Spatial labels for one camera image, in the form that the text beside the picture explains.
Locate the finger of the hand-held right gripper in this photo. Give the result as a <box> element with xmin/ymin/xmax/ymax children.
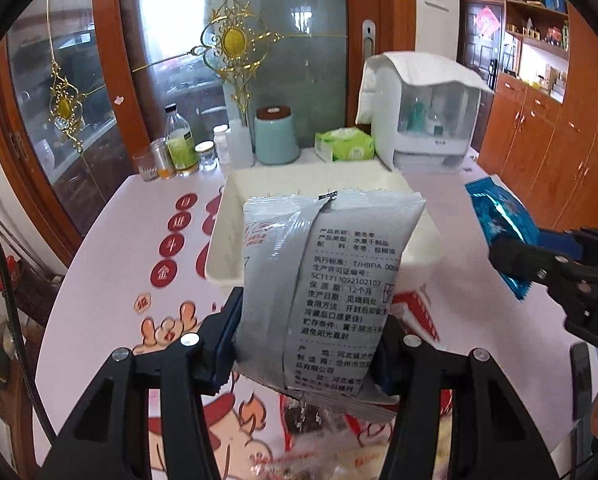
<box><xmin>489</xmin><ymin>236</ymin><xmax>580</xmax><ymax>293</ymax></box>
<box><xmin>536</xmin><ymin>227</ymin><xmax>598</xmax><ymax>268</ymax></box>

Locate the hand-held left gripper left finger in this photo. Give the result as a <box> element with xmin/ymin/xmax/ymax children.
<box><xmin>39</xmin><ymin>285</ymin><xmax>245</xmax><ymax>480</ymax></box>

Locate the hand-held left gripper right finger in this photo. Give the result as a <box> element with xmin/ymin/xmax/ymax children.
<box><xmin>371</xmin><ymin>317</ymin><xmax>562</xmax><ymax>480</ymax></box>

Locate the blue snack packet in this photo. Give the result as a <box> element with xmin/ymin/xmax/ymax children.
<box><xmin>465</xmin><ymin>175</ymin><xmax>540</xmax><ymax>302</ymax></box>

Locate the silver snack packet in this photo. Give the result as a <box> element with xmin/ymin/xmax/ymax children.
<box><xmin>233</xmin><ymin>189</ymin><xmax>427</xmax><ymax>423</ymax></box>

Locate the white plastic tray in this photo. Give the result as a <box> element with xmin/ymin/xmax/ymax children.
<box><xmin>205</xmin><ymin>167</ymin><xmax>442</xmax><ymax>293</ymax></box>

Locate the red snack packet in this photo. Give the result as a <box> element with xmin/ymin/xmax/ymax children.
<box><xmin>389</xmin><ymin>285</ymin><xmax>442</xmax><ymax>356</ymax></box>

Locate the clear wrapped snack packet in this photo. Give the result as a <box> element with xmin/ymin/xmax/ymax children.
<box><xmin>279</xmin><ymin>390</ymin><xmax>395</xmax><ymax>480</ymax></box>

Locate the wooden cabinet with shelves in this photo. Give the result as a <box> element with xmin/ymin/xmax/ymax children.
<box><xmin>479</xmin><ymin>0</ymin><xmax>598</xmax><ymax>261</ymax></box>

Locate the small gold lid glass jar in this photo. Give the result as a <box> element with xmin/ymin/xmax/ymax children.
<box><xmin>195</xmin><ymin>141</ymin><xmax>217</xmax><ymax>173</ymax></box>

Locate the glass jar with orange contents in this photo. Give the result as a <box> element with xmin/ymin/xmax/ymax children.
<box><xmin>150</xmin><ymin>137</ymin><xmax>177</xmax><ymax>181</ymax></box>

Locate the clear drinking glass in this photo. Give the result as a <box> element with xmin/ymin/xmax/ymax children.
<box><xmin>132</xmin><ymin>151</ymin><xmax>160</xmax><ymax>183</ymax></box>

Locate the small white cap bottle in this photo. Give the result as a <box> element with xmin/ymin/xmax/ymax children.
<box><xmin>213</xmin><ymin>126</ymin><xmax>230</xmax><ymax>165</ymax></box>

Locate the translucent white plastic bottle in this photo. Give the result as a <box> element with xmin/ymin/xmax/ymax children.
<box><xmin>227</xmin><ymin>121</ymin><xmax>255</xmax><ymax>168</ymax></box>

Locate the green label glass bottle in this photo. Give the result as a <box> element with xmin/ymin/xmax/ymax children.
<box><xmin>165</xmin><ymin>104</ymin><xmax>199</xmax><ymax>177</ymax></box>

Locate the white cosmetic storage box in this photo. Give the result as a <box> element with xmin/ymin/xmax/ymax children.
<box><xmin>356</xmin><ymin>51</ymin><xmax>494</xmax><ymax>173</ymax></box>

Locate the green tissue pack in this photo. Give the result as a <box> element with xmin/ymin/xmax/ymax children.
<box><xmin>314</xmin><ymin>127</ymin><xmax>376</xmax><ymax>163</ymax></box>

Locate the teal canister with brown lid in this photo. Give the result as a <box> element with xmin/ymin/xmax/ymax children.
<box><xmin>255</xmin><ymin>105</ymin><xmax>301</xmax><ymax>166</ymax></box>

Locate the red paper door decoration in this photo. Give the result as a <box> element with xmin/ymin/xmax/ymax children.
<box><xmin>474</xmin><ymin>6</ymin><xmax>500</xmax><ymax>37</ymax></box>

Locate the curved glass door panel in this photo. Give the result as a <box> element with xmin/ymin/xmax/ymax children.
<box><xmin>0</xmin><ymin>0</ymin><xmax>130</xmax><ymax>261</ymax></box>

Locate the glass door with gold ornament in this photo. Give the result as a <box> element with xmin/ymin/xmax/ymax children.
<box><xmin>119</xmin><ymin>0</ymin><xmax>405</xmax><ymax>201</ymax></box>

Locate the black cable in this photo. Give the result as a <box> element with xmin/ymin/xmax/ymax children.
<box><xmin>0</xmin><ymin>200</ymin><xmax>45</xmax><ymax>480</ymax></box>

